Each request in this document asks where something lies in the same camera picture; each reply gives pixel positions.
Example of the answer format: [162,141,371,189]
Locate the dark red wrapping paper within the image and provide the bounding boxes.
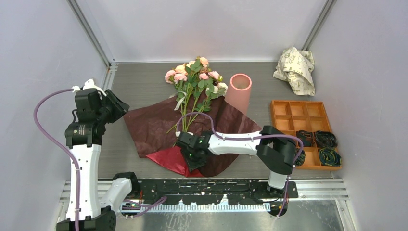
[124,97,261,177]

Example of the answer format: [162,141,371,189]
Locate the pink artificial flower bouquet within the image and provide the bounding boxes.
[165,56,228,133]

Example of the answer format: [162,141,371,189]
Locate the cream printed ribbon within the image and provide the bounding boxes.
[168,91,187,111]

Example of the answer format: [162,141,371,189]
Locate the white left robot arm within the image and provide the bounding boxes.
[56,87,140,231]

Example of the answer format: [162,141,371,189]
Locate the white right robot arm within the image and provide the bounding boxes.
[176,126,299,198]

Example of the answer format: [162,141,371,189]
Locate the pink cylindrical vase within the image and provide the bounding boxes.
[225,74,252,115]

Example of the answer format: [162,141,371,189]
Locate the orange wooden compartment tray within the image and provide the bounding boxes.
[270,100,342,171]

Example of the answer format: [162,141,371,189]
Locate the rolled dark tie, green pattern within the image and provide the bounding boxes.
[293,150,306,166]

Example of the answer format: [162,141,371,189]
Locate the rolled dark tie, brown pattern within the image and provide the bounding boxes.
[296,130,315,147]

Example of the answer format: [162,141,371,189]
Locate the rolled dark patterned tie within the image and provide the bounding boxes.
[314,130,338,149]

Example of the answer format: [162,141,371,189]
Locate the rolled dark tie, yellow pattern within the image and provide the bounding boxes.
[319,148,342,167]

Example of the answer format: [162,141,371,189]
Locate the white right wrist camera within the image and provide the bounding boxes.
[175,131,194,137]

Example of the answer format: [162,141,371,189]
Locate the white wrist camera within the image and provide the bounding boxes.
[175,131,194,137]
[72,78,107,99]

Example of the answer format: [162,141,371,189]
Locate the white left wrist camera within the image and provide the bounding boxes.
[72,78,107,99]

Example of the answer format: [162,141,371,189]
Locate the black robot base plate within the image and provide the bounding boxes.
[124,178,299,205]

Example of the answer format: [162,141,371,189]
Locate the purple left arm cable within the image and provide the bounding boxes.
[33,88,168,231]

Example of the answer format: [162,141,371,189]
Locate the aluminium frame rail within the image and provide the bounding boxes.
[59,180,350,213]

